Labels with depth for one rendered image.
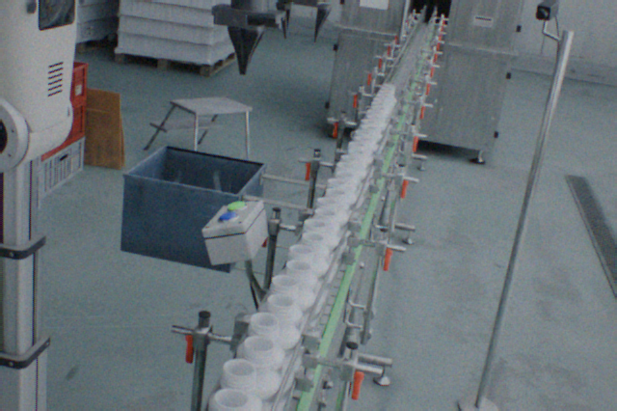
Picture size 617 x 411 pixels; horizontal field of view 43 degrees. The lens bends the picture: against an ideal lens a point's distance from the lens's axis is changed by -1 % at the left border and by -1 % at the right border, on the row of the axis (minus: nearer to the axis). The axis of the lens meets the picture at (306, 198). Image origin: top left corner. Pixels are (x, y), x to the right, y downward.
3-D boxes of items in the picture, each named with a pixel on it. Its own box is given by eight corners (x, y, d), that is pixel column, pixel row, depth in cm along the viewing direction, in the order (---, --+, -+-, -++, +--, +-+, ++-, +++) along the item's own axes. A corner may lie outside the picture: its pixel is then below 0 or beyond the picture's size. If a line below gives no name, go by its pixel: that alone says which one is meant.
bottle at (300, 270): (294, 379, 116) (308, 278, 111) (258, 367, 118) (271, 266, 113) (310, 362, 121) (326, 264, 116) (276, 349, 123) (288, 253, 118)
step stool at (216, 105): (199, 143, 573) (203, 87, 559) (251, 169, 533) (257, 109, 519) (142, 150, 542) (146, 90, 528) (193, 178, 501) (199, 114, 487)
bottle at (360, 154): (352, 215, 184) (363, 148, 179) (362, 226, 179) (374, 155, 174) (328, 215, 182) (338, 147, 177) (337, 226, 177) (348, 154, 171)
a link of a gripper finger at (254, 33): (254, 80, 119) (260, 16, 116) (208, 73, 119) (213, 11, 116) (262, 72, 125) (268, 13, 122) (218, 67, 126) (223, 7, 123)
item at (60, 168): (40, 202, 430) (41, 163, 423) (-30, 189, 434) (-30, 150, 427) (85, 170, 488) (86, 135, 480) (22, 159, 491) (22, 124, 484)
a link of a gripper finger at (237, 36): (269, 82, 119) (276, 18, 116) (223, 75, 119) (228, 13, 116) (276, 74, 125) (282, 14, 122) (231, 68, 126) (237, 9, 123)
